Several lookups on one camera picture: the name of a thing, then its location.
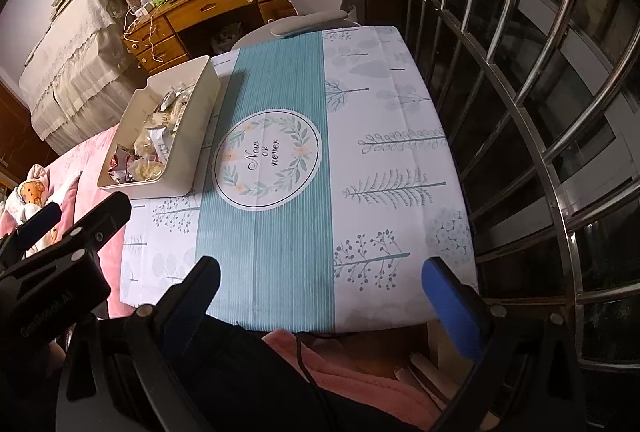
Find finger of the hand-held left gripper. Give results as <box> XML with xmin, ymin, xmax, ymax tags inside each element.
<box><xmin>59</xmin><ymin>191</ymin><xmax>132</xmax><ymax>258</ymax></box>
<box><xmin>12</xmin><ymin>202</ymin><xmax>63</xmax><ymax>258</ymax></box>

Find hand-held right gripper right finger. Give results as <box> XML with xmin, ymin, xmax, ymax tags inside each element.
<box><xmin>421</xmin><ymin>256</ymin><xmax>586</xmax><ymax>432</ymax></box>

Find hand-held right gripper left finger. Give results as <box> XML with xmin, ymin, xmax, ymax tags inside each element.
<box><xmin>55</xmin><ymin>255</ymin><xmax>223</xmax><ymax>432</ymax></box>

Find white plastic storage bin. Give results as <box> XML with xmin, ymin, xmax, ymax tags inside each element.
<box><xmin>96</xmin><ymin>55</ymin><xmax>222</xmax><ymax>200</ymax></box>

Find cartoon print blanket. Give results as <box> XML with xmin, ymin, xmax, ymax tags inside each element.
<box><xmin>0</xmin><ymin>165</ymin><xmax>56</xmax><ymax>258</ymax></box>

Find cardboard box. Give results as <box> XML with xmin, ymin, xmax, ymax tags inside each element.
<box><xmin>427</xmin><ymin>319</ymin><xmax>476</xmax><ymax>373</ymax></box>

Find pink blanket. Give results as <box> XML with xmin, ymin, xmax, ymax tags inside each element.
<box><xmin>0</xmin><ymin>127</ymin><xmax>136</xmax><ymax>318</ymax></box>

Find black pants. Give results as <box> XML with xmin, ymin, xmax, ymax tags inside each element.
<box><xmin>185</xmin><ymin>319</ymin><xmax>416</xmax><ymax>432</ymax></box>

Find brown wooden door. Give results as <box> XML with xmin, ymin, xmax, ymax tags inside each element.
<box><xmin>0</xmin><ymin>77</ymin><xmax>46</xmax><ymax>183</ymax></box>

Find pink fleece robe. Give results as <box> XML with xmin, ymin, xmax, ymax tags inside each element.
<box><xmin>262</xmin><ymin>329</ymin><xmax>443</xmax><ymax>432</ymax></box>

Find metal window bars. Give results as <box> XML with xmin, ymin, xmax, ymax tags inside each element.
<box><xmin>395</xmin><ymin>0</ymin><xmax>640</xmax><ymax>432</ymax></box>

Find lace-covered cabinet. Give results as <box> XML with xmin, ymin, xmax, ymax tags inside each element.
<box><xmin>19</xmin><ymin>0</ymin><xmax>146</xmax><ymax>155</ymax></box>

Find wooden desk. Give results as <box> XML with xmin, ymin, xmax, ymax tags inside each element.
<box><xmin>120</xmin><ymin>0</ymin><xmax>301</xmax><ymax>76</ymax></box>

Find white cables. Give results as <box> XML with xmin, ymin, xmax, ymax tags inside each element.
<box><xmin>122</xmin><ymin>2</ymin><xmax>166</xmax><ymax>63</ymax></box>

